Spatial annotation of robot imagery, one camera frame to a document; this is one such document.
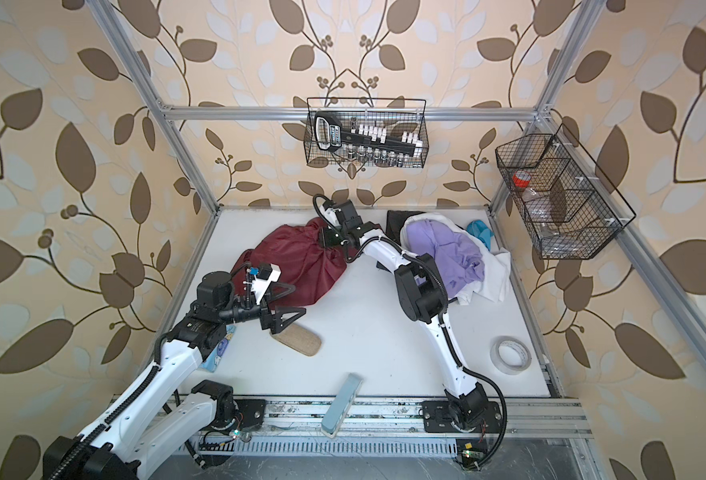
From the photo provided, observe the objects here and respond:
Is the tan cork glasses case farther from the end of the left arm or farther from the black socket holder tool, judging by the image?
the black socket holder tool

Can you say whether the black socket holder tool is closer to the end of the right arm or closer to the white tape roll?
the end of the right arm

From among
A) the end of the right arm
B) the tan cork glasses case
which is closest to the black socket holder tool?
the end of the right arm

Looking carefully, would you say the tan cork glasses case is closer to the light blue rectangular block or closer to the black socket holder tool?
the light blue rectangular block

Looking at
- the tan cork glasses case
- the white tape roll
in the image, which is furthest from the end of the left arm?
the white tape roll

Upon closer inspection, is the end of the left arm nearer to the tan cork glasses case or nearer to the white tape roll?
the tan cork glasses case

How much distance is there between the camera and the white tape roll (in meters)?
0.82

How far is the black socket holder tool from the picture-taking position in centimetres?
84

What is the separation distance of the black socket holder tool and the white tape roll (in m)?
0.60
